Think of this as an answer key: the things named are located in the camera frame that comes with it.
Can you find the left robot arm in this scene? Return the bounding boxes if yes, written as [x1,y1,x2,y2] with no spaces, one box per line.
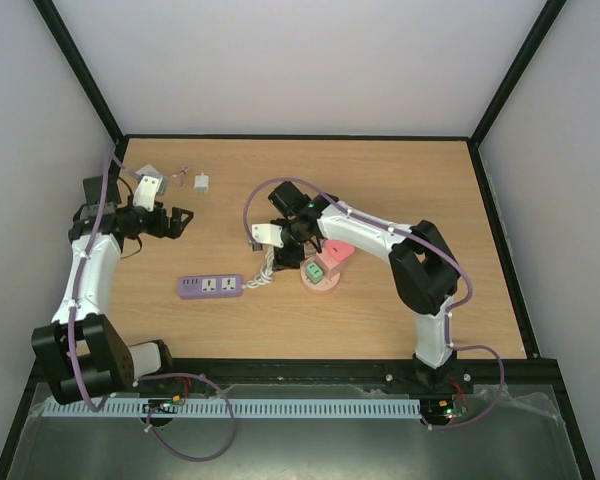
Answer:
[31,175,193,405]

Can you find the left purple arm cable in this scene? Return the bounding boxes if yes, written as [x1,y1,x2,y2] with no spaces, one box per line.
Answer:
[67,149,236,461]

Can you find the white power strip cord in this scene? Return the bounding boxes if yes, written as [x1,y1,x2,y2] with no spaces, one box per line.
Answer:
[243,247,279,291]

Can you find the grey metal tray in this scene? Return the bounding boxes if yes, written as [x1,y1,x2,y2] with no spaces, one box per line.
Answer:
[8,385,580,479]

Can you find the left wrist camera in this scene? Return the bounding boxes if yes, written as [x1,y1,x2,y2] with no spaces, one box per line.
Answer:
[132,175,164,212]

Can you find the green plug adapter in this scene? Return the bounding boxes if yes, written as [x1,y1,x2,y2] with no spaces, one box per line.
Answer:
[305,262,324,284]

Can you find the purple power strip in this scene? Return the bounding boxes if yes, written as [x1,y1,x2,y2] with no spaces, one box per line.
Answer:
[177,274,243,300]

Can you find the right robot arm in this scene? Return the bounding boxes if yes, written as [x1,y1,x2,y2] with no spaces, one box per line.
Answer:
[266,181,461,392]

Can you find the white charger plug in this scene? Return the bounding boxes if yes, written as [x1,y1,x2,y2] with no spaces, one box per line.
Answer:
[193,173,210,194]

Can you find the red pink plug adapter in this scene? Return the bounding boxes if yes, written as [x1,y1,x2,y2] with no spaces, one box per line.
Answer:
[324,239,355,263]

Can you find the round pink socket base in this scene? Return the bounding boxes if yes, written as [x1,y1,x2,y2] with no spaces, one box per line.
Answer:
[300,258,341,294]

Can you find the pale pink socket cube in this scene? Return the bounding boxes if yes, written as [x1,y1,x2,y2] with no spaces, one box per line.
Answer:
[316,251,344,280]

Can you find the black frame rail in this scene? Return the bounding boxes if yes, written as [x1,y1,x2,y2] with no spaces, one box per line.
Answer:
[166,358,563,395]

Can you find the white slotted cable duct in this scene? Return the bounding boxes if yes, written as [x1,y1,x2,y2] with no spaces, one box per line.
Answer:
[42,398,421,419]

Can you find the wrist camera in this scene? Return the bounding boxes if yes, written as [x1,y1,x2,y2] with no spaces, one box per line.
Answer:
[251,223,284,251]
[132,175,164,212]

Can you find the white tiger cube plug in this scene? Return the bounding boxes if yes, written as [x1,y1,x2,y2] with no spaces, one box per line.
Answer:
[136,164,163,182]

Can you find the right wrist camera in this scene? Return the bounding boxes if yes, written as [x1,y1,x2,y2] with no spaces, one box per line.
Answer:
[251,223,284,251]

